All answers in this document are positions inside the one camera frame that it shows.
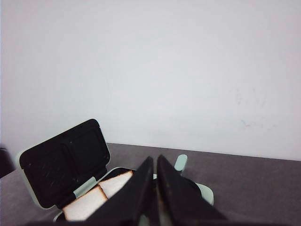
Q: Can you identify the mint green breakfast maker base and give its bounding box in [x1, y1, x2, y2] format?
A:
[53, 167, 215, 223]

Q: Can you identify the black round frying pan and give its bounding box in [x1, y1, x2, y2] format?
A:
[152, 154, 200, 198]

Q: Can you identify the breakfast maker hinged lid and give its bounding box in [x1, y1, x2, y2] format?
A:
[17, 119, 110, 209]

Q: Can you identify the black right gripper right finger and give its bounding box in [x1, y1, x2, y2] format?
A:
[157, 155, 235, 226]

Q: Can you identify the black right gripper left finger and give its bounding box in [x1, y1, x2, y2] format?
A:
[27, 157, 153, 226]

